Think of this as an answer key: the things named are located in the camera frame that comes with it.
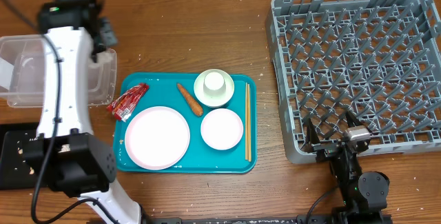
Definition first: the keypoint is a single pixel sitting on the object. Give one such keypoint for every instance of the grey dishwasher rack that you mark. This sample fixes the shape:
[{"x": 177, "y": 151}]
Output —
[{"x": 379, "y": 59}]

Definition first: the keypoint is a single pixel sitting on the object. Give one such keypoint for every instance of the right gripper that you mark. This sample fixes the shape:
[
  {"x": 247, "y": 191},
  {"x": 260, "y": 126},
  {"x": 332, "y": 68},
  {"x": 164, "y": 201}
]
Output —
[{"x": 326, "y": 149}]

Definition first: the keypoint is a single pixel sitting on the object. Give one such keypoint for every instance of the large white plate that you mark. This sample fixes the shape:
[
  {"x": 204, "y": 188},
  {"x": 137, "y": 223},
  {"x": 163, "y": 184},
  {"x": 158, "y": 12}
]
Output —
[{"x": 157, "y": 138}]

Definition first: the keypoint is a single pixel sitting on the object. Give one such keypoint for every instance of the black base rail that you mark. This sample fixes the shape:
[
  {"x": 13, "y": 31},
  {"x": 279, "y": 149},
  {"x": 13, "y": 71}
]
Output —
[{"x": 234, "y": 221}]

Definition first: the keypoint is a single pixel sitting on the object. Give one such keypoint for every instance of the right wooden chopstick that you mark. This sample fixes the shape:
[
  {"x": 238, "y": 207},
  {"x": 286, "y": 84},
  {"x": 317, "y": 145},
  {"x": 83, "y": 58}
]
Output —
[{"x": 249, "y": 150}]

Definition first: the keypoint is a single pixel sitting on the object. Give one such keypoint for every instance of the black waste tray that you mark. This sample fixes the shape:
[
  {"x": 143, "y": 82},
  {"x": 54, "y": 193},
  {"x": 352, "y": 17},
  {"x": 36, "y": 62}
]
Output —
[{"x": 15, "y": 172}]

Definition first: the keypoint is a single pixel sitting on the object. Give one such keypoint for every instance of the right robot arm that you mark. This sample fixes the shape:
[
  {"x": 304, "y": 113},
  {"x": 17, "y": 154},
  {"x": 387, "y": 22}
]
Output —
[{"x": 364, "y": 193}]

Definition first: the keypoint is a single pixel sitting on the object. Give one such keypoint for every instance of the orange carrot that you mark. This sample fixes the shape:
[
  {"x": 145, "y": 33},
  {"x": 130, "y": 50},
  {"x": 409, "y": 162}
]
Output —
[{"x": 195, "y": 107}]

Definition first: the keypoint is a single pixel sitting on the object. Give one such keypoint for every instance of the pale green bowl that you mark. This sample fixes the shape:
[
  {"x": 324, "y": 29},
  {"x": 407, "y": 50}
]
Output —
[{"x": 213, "y": 99}]

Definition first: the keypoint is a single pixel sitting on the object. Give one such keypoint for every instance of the rice and nut leftovers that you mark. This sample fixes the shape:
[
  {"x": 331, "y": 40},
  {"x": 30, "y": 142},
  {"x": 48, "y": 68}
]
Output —
[{"x": 20, "y": 151}]

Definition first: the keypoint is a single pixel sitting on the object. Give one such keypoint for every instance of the red snack wrapper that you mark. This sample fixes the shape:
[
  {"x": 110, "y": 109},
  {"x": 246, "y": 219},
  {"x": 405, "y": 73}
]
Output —
[{"x": 123, "y": 107}]

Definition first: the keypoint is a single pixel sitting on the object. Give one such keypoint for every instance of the teal plastic serving tray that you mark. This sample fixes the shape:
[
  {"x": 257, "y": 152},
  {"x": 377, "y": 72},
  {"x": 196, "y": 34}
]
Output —
[{"x": 199, "y": 157}]

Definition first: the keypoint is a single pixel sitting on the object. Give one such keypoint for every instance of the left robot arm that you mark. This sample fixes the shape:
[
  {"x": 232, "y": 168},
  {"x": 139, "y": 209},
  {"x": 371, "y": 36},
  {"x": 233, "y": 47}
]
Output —
[{"x": 65, "y": 154}]

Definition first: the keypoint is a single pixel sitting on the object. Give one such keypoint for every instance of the small white plate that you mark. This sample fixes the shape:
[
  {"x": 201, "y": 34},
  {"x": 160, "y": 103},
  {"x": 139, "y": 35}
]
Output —
[{"x": 222, "y": 129}]

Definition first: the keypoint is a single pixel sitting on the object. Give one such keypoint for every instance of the clear plastic waste bin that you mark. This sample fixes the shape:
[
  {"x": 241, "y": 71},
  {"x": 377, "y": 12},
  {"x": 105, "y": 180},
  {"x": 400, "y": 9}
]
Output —
[{"x": 23, "y": 69}]

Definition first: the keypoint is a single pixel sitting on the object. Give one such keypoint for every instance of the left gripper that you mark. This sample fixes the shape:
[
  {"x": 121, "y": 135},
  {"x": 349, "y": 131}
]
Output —
[{"x": 109, "y": 37}]

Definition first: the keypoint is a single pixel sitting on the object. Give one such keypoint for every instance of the white upside-down cup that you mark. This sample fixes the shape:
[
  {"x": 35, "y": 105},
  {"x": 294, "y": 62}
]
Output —
[{"x": 214, "y": 82}]

